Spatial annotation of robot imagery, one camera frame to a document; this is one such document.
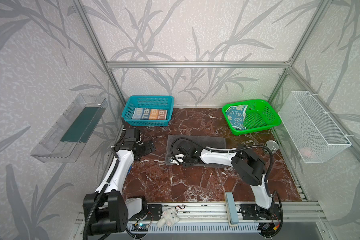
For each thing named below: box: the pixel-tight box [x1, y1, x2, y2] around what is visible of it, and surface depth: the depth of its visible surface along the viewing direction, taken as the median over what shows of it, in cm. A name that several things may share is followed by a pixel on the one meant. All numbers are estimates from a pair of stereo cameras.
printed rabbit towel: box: [131, 108, 167, 121], surface depth 118 cm
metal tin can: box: [266, 140, 279, 154], surface depth 94 cm
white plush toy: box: [157, 207, 180, 228], surface depth 71 cm
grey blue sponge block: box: [225, 191, 239, 224], surface depth 72 cm
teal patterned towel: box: [225, 105, 248, 130], surface depth 114 cm
